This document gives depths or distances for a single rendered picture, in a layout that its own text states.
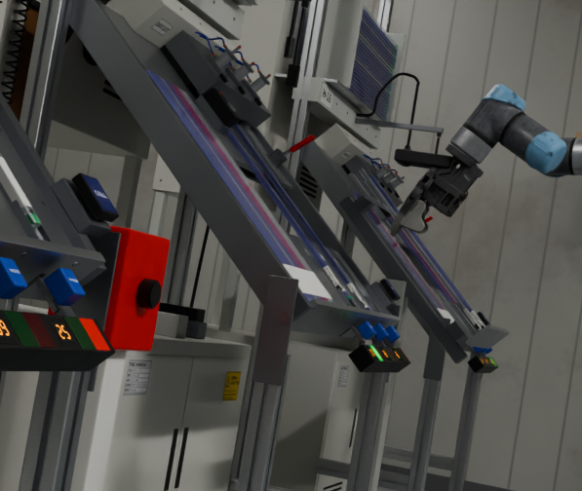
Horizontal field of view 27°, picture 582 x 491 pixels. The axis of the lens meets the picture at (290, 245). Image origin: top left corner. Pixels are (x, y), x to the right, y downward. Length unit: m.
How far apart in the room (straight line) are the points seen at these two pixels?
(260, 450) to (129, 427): 0.32
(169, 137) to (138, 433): 0.53
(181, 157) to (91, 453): 0.61
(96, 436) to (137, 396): 0.54
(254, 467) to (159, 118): 0.61
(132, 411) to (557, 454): 3.69
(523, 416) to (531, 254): 0.74
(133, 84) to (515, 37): 3.93
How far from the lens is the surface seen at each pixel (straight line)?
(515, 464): 5.70
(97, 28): 2.18
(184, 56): 2.46
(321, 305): 2.01
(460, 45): 5.94
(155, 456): 2.32
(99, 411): 1.66
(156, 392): 2.26
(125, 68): 2.14
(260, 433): 1.96
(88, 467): 1.66
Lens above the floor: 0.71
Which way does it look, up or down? 3 degrees up
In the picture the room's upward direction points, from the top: 9 degrees clockwise
